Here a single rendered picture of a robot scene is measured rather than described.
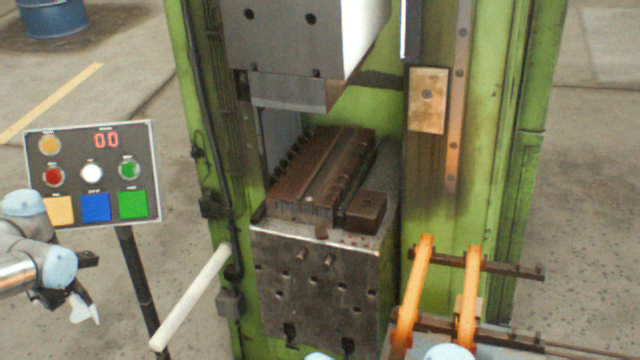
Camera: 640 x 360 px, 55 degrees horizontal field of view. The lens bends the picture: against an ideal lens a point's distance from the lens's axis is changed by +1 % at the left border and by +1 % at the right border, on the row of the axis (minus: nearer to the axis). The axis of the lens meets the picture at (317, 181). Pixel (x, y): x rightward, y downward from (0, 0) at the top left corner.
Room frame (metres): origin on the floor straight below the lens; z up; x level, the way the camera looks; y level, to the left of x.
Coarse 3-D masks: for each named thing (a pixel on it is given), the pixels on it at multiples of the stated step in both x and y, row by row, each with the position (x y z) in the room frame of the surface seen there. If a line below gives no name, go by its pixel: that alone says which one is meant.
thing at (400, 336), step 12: (420, 240) 1.13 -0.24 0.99; (432, 240) 1.13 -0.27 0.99; (420, 252) 1.08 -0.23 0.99; (420, 264) 1.04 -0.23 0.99; (420, 276) 1.00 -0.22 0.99; (408, 288) 0.97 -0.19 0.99; (420, 288) 0.97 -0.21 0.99; (408, 300) 0.93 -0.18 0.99; (408, 312) 0.90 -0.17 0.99; (396, 324) 0.87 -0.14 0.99; (408, 324) 0.87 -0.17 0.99; (396, 336) 0.83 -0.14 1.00; (408, 336) 0.83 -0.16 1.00; (396, 348) 0.80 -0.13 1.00; (408, 348) 0.83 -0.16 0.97
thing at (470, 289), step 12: (468, 252) 1.07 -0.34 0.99; (480, 252) 1.07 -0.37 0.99; (468, 264) 1.03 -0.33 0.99; (468, 276) 0.99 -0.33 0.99; (468, 288) 0.96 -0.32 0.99; (468, 300) 0.92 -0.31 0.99; (468, 312) 0.89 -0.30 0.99; (468, 324) 0.86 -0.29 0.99; (468, 336) 0.82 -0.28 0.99; (468, 348) 0.79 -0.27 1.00
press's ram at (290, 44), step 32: (224, 0) 1.38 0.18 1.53; (256, 0) 1.35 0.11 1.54; (288, 0) 1.32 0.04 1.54; (320, 0) 1.29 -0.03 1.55; (352, 0) 1.33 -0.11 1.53; (384, 0) 1.58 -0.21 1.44; (224, 32) 1.38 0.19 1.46; (256, 32) 1.35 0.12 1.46; (288, 32) 1.32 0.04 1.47; (320, 32) 1.29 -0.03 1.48; (352, 32) 1.33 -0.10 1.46; (256, 64) 1.39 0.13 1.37; (288, 64) 1.32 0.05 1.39; (320, 64) 1.29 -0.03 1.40; (352, 64) 1.32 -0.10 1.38
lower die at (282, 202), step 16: (320, 128) 1.73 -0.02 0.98; (336, 128) 1.70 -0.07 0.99; (368, 128) 1.68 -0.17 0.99; (304, 144) 1.64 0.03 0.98; (320, 144) 1.61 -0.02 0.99; (352, 144) 1.60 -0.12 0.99; (368, 144) 1.60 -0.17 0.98; (304, 160) 1.54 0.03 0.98; (320, 160) 1.51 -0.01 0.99; (352, 160) 1.51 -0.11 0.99; (288, 176) 1.46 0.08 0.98; (304, 176) 1.44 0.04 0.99; (336, 176) 1.43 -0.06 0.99; (352, 176) 1.45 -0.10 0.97; (272, 192) 1.39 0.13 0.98; (288, 192) 1.37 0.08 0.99; (320, 192) 1.35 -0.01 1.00; (336, 192) 1.35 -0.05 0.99; (272, 208) 1.36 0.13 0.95; (288, 208) 1.34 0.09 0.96; (304, 208) 1.32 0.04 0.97; (320, 208) 1.30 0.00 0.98; (336, 208) 1.32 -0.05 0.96; (320, 224) 1.30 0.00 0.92
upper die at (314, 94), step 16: (256, 80) 1.36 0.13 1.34; (272, 80) 1.34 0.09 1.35; (288, 80) 1.32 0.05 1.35; (304, 80) 1.31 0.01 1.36; (320, 80) 1.29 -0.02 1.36; (336, 80) 1.36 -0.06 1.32; (256, 96) 1.36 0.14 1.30; (272, 96) 1.34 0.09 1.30; (288, 96) 1.33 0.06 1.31; (304, 96) 1.31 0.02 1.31; (320, 96) 1.29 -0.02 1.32; (336, 96) 1.36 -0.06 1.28; (320, 112) 1.29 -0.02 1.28
